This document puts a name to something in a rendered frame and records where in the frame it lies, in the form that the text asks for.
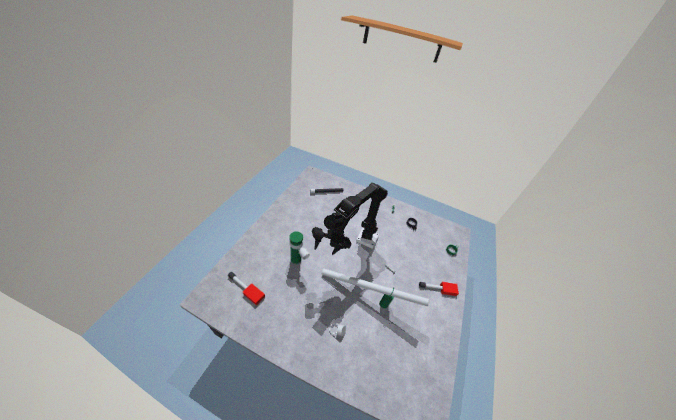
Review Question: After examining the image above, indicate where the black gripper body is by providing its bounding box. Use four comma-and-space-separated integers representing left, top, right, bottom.
312, 227, 351, 249

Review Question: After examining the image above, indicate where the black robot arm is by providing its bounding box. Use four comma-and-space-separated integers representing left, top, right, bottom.
324, 182, 388, 249

